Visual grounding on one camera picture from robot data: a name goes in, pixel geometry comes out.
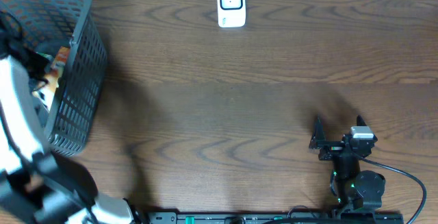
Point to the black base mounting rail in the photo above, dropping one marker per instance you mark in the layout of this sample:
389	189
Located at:
263	218

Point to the small orange snack box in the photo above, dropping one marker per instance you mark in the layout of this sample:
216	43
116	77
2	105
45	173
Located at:
59	62

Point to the white barcode scanner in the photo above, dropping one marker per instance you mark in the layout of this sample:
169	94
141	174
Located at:
231	13

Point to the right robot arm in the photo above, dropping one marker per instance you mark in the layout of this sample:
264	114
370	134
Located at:
357	191

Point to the dark grey plastic basket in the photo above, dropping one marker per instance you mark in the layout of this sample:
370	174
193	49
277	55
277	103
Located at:
45	27

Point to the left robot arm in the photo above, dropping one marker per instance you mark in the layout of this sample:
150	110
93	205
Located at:
38	185

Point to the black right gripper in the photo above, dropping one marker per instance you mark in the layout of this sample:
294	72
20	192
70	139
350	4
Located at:
318	141

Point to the yellow snack chip bag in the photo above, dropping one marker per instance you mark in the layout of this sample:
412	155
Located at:
45	90

